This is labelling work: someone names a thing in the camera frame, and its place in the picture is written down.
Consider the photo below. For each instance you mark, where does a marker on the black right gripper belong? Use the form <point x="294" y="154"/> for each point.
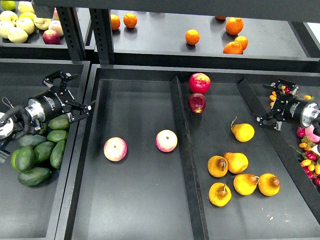
<point x="291" y="109"/>

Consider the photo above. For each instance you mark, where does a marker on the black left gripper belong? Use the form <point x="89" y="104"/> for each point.
<point x="58" y="100"/>

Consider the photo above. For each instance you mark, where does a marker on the yellow pear with stem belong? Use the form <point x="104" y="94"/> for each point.
<point x="219" y="194"/>

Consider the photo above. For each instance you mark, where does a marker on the dark green avocado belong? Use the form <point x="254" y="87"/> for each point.
<point x="57" y="154"/>

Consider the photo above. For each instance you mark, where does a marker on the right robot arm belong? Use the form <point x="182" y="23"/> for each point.
<point x="314" y="117"/>

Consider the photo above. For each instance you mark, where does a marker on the green avocado top right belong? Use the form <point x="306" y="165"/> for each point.
<point x="59" y="123"/>

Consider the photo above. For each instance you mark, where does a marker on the yellow pear upper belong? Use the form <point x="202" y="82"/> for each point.
<point x="243" y="132"/>

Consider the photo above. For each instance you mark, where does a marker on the green avocado middle right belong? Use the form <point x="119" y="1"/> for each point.
<point x="57" y="135"/>

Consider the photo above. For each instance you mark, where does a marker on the green avocado centre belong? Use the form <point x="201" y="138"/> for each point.
<point x="43" y="151"/>

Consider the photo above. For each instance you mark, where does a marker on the green avocado middle left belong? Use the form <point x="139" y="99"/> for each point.
<point x="31" y="140"/>

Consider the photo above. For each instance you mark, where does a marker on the yellow pear middle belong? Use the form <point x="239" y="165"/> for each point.
<point x="237" y="162"/>

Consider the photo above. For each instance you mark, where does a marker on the bright green avocado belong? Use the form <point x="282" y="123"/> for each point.
<point x="23" y="159"/>

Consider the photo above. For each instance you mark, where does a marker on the yellow pear lower right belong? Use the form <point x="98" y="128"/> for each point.
<point x="269" y="184"/>

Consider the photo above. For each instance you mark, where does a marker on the yellow pear brown base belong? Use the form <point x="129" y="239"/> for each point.
<point x="217" y="166"/>

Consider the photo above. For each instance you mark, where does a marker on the dark avocado bottom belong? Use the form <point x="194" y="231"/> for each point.
<point x="34" y="176"/>

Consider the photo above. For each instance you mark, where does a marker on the yellow pear lower left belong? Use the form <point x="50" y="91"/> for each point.
<point x="245" y="184"/>

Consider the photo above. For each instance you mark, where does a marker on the orange cherry tomato bunch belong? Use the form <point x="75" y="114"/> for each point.
<point x="276" y="94"/>

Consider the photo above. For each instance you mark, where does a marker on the red cherry tomato bunch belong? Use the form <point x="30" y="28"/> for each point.
<point x="291" y="90"/>

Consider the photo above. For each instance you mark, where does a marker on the pink peach right edge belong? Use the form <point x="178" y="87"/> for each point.
<point x="309" y="132"/>

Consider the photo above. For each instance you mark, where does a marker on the red apple on shelf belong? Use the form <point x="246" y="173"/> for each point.
<point x="51" y="37"/>

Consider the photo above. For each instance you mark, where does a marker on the mixed cherry tomatoes lower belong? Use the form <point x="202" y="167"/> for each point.
<point x="308" y="157"/>

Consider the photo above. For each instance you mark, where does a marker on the orange front right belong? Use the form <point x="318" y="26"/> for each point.
<point x="233" y="47"/>

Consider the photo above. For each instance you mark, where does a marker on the orange small right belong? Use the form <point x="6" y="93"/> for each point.
<point x="243" y="41"/>

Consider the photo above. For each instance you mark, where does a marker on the pink apple left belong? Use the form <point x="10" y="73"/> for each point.
<point x="115" y="149"/>

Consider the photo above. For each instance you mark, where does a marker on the pink peach on shelf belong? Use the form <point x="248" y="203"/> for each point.
<point x="56" y="26"/>

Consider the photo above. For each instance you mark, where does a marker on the bright red apple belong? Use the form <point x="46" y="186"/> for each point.
<point x="199" y="83"/>

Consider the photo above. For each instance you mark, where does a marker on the dark red apple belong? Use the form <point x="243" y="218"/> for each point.
<point x="197" y="103"/>

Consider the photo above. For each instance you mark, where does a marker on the pale yellow apple front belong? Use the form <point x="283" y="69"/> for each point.
<point x="17" y="35"/>

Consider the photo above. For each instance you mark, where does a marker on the pale yellow apple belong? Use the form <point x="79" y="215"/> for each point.
<point x="17" y="35"/>
<point x="5" y="27"/>
<point x="26" y="24"/>

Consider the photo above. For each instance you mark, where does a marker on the pale yellow apple middle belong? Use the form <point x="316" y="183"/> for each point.
<point x="26" y="24"/>

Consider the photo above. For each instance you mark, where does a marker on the large orange right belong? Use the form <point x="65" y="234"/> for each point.
<point x="234" y="25"/>

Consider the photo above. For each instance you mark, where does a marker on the orange far left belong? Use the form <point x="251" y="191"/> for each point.
<point x="115" y="22"/>

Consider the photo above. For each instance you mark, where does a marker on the pale yellow apple left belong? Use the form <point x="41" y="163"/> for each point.
<point x="5" y="27"/>

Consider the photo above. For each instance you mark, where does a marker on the black tray divider left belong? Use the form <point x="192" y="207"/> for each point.
<point x="187" y="158"/>

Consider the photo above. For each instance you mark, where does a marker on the black left tray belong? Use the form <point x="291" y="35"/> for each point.
<point x="32" y="213"/>

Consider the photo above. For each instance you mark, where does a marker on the black shelf post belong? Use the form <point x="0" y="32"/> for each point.
<point x="102" y="29"/>

